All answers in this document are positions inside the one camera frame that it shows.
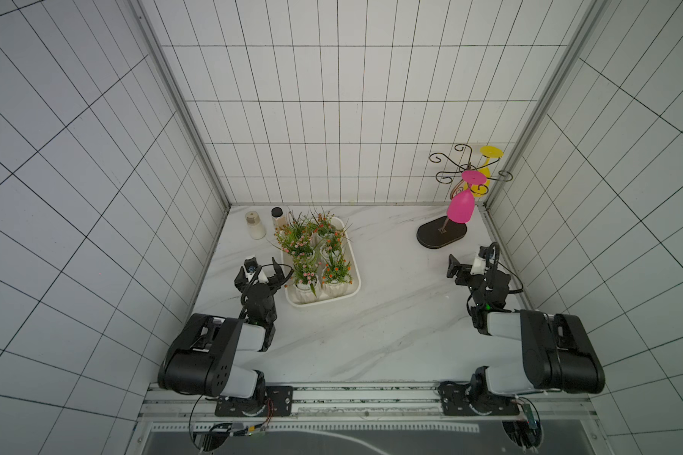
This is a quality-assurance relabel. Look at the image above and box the black metal glass rack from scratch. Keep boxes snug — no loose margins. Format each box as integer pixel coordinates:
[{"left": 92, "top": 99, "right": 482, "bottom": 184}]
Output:
[{"left": 417, "top": 143, "right": 513, "bottom": 249}]

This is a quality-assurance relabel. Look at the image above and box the white-lid spice jar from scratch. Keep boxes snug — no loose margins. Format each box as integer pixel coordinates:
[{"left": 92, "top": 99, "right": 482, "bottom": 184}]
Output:
[{"left": 245, "top": 210, "right": 267, "bottom": 240}]

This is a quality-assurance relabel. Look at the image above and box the pink wine glass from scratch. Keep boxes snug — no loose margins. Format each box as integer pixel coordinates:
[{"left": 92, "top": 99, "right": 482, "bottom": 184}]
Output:
[{"left": 447, "top": 170, "right": 486, "bottom": 224}]

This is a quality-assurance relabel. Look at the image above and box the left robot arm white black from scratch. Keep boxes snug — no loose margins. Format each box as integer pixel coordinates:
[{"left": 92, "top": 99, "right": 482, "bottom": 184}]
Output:
[{"left": 157, "top": 257, "right": 293, "bottom": 416}]

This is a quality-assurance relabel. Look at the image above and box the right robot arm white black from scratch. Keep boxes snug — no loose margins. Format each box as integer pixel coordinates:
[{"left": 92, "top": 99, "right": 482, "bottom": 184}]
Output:
[{"left": 437, "top": 243, "right": 605, "bottom": 416}]

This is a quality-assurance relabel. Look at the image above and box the potted gypsophila red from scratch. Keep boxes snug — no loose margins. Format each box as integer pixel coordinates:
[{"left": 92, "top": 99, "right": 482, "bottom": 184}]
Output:
[{"left": 286, "top": 210, "right": 309, "bottom": 237}]

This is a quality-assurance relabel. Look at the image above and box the potted gypsophila pink centre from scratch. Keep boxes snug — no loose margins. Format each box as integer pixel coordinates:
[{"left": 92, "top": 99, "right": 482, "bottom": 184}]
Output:
[{"left": 274, "top": 226, "right": 316, "bottom": 261}]

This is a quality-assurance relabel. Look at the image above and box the white storage tray box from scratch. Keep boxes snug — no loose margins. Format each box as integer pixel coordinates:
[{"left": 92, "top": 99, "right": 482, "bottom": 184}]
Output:
[{"left": 275, "top": 212, "right": 362, "bottom": 307}]

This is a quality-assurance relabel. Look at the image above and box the yellow wine glass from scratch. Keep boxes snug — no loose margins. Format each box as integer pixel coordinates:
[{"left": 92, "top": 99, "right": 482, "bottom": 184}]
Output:
[{"left": 471, "top": 145, "right": 504, "bottom": 198}]

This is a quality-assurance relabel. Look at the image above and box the black-lid spice jar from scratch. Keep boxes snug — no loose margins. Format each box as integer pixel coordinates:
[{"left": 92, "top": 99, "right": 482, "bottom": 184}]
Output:
[{"left": 271, "top": 207, "right": 288, "bottom": 229}]

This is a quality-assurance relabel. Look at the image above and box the potted gypsophila small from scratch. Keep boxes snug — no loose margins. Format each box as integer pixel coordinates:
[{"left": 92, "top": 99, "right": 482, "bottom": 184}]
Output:
[{"left": 319, "top": 229, "right": 346, "bottom": 262}]

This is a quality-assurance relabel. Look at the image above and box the potted gypsophila red-orange front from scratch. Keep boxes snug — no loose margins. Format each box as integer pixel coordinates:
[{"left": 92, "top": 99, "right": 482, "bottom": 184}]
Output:
[{"left": 309, "top": 210, "right": 340, "bottom": 237}]

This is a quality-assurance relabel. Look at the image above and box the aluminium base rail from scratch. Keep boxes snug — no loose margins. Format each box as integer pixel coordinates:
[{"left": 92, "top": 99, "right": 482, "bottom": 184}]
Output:
[{"left": 140, "top": 381, "right": 596, "bottom": 425}]

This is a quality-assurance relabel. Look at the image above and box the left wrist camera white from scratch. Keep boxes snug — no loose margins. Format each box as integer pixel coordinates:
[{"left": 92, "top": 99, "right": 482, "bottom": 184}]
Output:
[{"left": 243, "top": 256, "right": 269, "bottom": 284}]

